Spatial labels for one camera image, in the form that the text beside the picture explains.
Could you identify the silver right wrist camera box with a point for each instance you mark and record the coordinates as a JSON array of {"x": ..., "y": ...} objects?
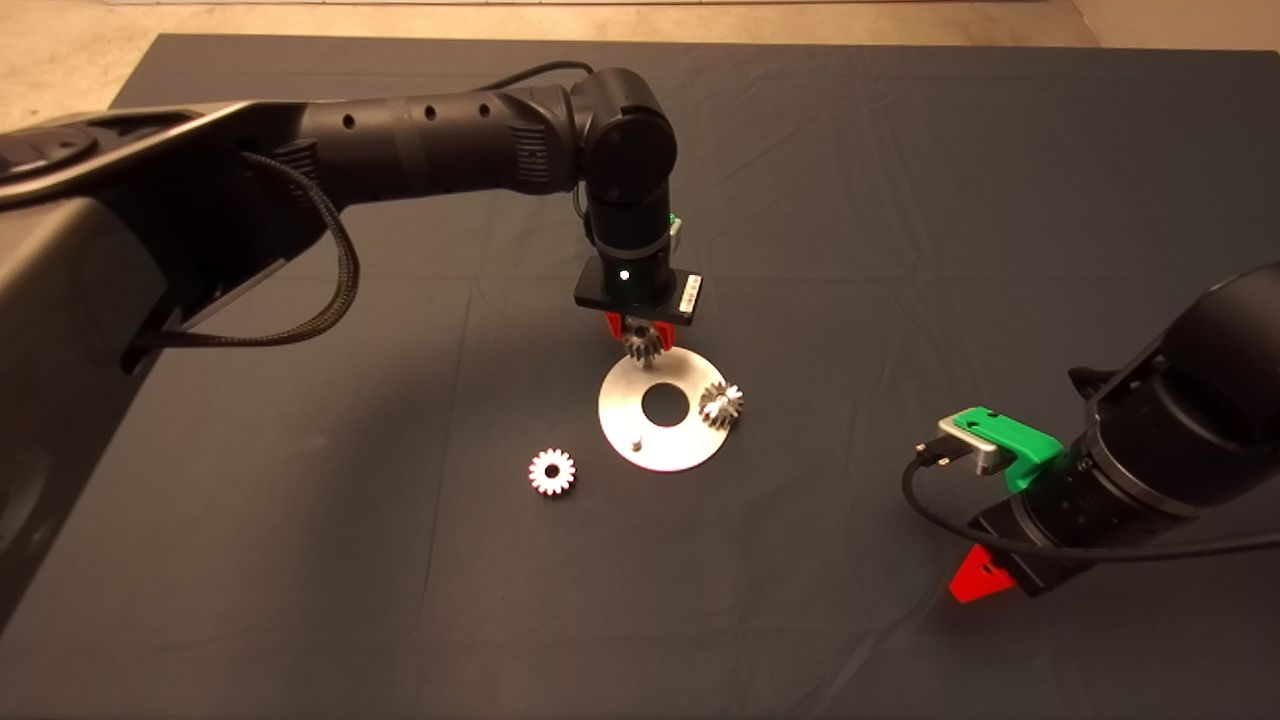
[{"x": 975, "y": 450}]

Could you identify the dark grey table cloth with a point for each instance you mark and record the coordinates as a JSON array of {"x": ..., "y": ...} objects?
[{"x": 800, "y": 600}]

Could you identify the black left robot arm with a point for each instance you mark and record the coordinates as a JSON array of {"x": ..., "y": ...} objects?
[{"x": 450, "y": 140}]

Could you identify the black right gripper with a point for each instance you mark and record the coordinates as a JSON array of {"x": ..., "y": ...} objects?
[{"x": 1040, "y": 560}]

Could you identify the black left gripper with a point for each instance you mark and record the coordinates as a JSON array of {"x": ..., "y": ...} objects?
[{"x": 592, "y": 290}]

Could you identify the green right camera mount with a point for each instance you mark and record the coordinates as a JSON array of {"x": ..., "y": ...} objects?
[{"x": 1020, "y": 445}]

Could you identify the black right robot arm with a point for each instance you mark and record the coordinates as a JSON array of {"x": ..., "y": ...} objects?
[{"x": 1200, "y": 400}]

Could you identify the round metal carrier plate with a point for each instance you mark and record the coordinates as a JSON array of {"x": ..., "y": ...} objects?
[{"x": 620, "y": 420}]

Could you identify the small steel planetary gear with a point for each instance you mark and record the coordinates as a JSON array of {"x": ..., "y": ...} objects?
[
  {"x": 643, "y": 346},
  {"x": 721, "y": 405},
  {"x": 552, "y": 471}
]

